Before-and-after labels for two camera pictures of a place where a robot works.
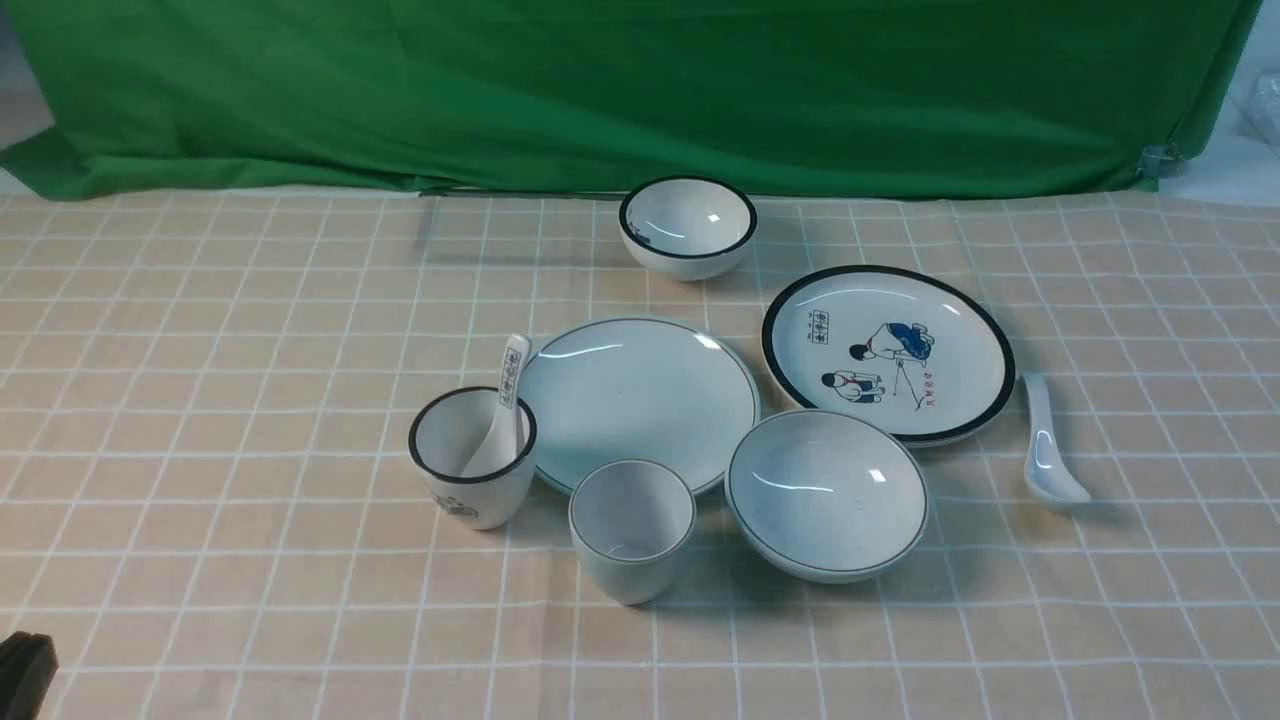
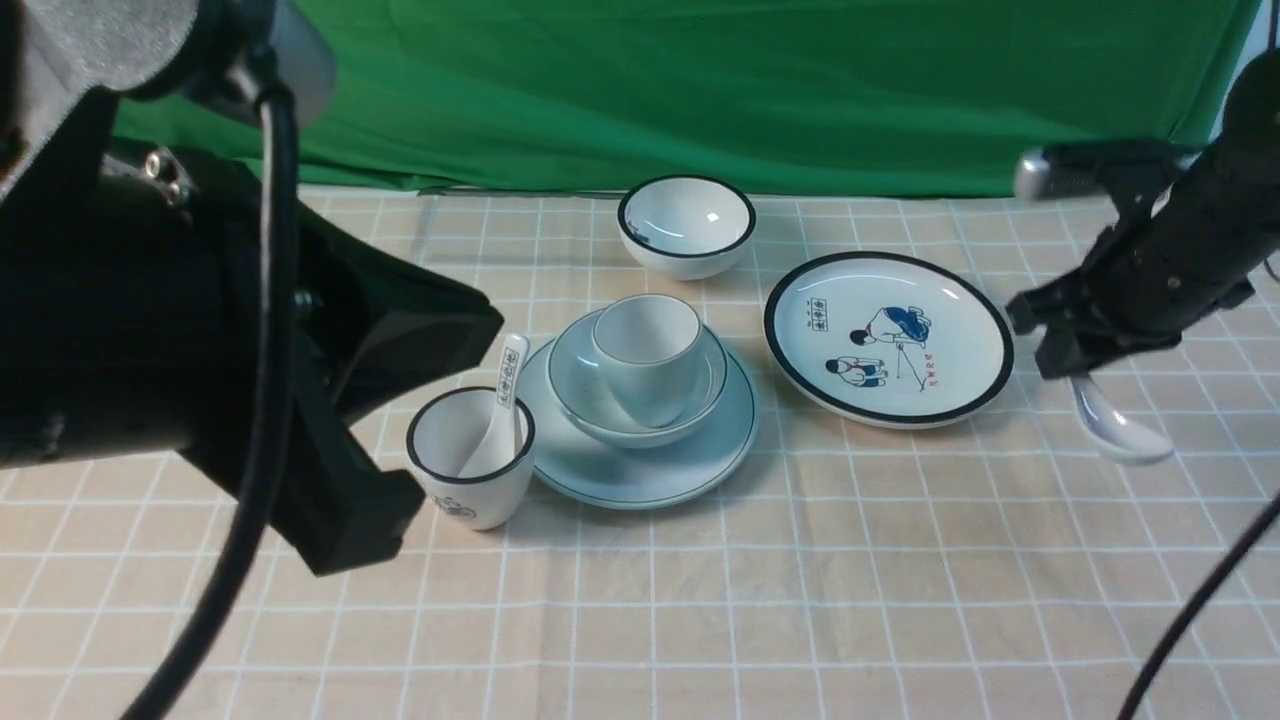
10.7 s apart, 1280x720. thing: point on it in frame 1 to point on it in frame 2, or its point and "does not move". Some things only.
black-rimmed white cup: [449, 431] does not move
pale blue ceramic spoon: [1048, 474] to [1118, 438]
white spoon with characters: [496, 454] does not move
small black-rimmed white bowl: [686, 228] does not move
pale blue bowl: [824, 497] to [585, 405]
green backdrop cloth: [148, 100] does not move
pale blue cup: [630, 520] to [649, 346]
